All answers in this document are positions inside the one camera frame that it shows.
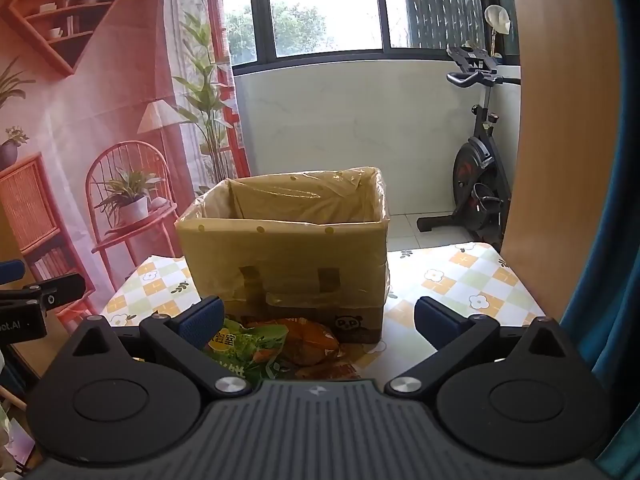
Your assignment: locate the orange bread packet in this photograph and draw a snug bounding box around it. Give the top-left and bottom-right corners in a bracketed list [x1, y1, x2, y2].
[272, 317, 363, 381]

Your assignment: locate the white lamp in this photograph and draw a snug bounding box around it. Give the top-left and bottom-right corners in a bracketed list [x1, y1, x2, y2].
[484, 5, 511, 61]

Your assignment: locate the floral checkered tablecloth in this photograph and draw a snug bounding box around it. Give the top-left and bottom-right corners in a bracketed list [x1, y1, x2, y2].
[100, 242, 551, 391]

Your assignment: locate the green snack packet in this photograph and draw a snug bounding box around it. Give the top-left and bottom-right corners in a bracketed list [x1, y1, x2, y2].
[207, 317, 288, 391]

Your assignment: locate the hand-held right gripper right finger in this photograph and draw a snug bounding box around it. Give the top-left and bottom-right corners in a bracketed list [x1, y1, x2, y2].
[384, 296, 568, 401]

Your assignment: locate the wooden board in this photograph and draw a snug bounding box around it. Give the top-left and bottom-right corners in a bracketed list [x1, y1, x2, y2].
[500, 0, 631, 328]

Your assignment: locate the cardboard box with plastic liner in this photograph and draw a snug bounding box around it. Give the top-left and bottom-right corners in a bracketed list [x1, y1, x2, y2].
[175, 166, 391, 346]

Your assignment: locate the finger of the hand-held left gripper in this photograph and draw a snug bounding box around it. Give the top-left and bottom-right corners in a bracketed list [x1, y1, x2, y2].
[0, 259, 25, 285]
[0, 273, 87, 318]

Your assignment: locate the window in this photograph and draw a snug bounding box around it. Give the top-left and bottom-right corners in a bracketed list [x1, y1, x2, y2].
[220, 0, 521, 68]

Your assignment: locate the black exercise bike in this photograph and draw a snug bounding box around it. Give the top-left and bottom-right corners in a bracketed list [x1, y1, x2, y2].
[416, 45, 523, 256]

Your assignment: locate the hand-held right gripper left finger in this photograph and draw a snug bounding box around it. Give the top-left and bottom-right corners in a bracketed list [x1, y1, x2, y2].
[65, 296, 252, 400]

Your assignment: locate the blue curtain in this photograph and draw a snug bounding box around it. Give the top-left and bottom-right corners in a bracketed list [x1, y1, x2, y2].
[560, 0, 640, 476]

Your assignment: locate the printed wall tapestry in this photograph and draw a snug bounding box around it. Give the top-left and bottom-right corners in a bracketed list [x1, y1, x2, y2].
[0, 0, 251, 361]

